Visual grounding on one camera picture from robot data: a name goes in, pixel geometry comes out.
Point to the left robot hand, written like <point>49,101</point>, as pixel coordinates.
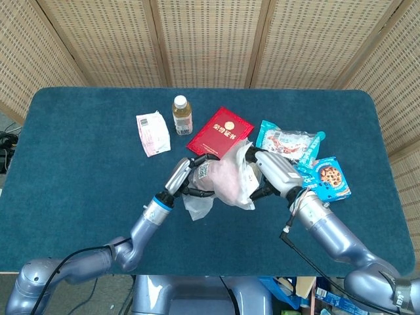
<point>177,177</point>

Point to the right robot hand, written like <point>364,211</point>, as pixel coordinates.
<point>279,172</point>

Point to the white translucent plastic bag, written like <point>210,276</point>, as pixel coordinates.
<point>226,178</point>

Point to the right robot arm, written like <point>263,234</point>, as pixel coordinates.
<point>331,229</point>

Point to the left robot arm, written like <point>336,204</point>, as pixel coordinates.
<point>144,226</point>

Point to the teal snack packet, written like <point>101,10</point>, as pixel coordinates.
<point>285,141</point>

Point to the small white pink packet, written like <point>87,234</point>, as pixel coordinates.
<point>154,134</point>

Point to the blue cookie box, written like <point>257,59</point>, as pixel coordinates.
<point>331,178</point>

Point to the red certificate folder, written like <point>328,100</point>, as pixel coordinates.
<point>216,133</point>

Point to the clear bottle yellow drink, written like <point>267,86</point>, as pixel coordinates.
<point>182,116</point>

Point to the blue table cloth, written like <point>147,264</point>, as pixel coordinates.
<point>82,180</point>

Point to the cardboard piece on floor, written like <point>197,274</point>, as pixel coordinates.
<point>306,286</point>

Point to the grey robot torso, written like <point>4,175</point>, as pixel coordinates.
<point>197,295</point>

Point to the blue box on floor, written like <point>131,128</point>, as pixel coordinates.
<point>338,300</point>

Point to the woven folding screen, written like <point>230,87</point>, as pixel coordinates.
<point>210,39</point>

